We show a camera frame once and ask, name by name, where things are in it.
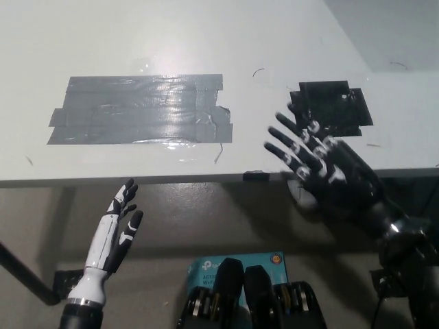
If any black cable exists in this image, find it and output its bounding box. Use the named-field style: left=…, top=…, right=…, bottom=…
left=372, top=294, right=389, bottom=329

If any teal router box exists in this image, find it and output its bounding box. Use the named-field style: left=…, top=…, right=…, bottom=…
left=187, top=252, right=287, bottom=306

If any white round object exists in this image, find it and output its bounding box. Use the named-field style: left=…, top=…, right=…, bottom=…
left=287, top=178, right=320, bottom=210

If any small black tape piece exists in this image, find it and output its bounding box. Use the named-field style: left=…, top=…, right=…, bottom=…
left=243, top=169, right=270, bottom=182

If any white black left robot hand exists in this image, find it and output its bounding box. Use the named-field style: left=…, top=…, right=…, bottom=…
left=84, top=178, right=143, bottom=276

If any grey duct tape patch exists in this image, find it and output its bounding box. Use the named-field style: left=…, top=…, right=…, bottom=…
left=46, top=73, right=234, bottom=146

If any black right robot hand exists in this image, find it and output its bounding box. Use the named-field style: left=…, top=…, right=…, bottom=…
left=263, top=102, right=408, bottom=238

